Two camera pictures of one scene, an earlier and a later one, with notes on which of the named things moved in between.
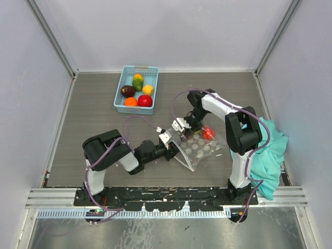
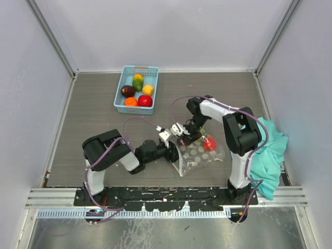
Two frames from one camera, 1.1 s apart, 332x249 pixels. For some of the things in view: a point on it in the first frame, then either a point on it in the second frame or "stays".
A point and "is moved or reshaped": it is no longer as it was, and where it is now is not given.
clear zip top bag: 195,148 is moved or reshaped
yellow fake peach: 148,90 stays
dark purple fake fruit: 128,91 stays
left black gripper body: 160,151 stays
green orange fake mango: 138,82 stays
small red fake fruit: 208,133 to 209,143
